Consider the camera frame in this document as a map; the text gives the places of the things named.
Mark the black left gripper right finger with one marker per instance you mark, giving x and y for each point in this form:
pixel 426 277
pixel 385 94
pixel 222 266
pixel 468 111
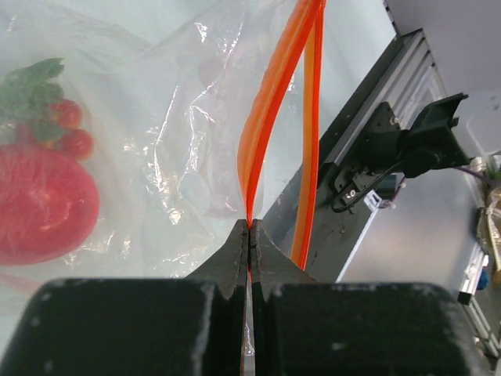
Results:
pixel 303 327

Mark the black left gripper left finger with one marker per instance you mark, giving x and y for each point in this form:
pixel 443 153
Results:
pixel 130 326

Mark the red fake tomato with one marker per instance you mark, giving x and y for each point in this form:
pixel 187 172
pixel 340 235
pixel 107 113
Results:
pixel 49 205

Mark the clear zip top bag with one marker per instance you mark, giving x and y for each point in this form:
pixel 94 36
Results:
pixel 186 101

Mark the cherry tomato sprig with leaves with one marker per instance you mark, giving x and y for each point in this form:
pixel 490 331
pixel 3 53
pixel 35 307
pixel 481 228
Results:
pixel 36 111

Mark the aluminium rail bar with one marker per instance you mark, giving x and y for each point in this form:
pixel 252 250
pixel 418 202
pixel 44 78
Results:
pixel 393 78

